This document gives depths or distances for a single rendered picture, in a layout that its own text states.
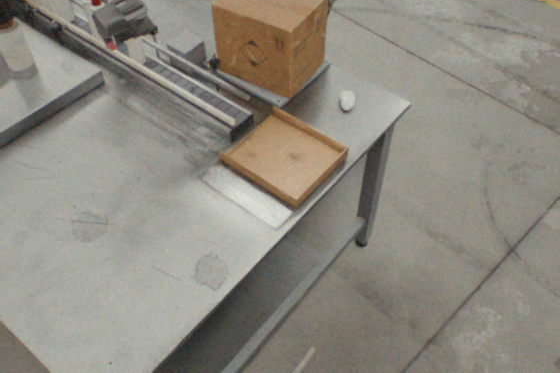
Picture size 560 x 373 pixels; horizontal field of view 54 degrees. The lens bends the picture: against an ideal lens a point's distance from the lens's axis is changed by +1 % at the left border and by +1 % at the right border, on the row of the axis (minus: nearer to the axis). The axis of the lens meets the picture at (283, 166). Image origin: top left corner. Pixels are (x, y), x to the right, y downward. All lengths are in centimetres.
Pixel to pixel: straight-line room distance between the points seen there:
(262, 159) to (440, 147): 147
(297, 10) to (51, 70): 88
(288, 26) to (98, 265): 87
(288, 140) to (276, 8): 42
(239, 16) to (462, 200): 149
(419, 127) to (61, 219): 200
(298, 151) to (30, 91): 92
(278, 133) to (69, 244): 70
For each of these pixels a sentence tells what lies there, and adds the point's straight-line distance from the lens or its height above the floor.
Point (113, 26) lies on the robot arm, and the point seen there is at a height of 131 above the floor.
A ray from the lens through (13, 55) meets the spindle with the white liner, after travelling 204.
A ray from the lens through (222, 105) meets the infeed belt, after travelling 181.
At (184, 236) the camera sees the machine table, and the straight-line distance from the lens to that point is 155.
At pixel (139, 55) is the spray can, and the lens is 199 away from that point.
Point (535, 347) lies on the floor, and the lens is 248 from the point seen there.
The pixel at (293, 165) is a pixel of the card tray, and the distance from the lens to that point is 168.
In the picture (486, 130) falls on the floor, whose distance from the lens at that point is 315.
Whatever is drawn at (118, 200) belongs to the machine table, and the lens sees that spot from 167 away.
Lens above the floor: 209
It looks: 49 degrees down
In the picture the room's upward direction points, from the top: straight up
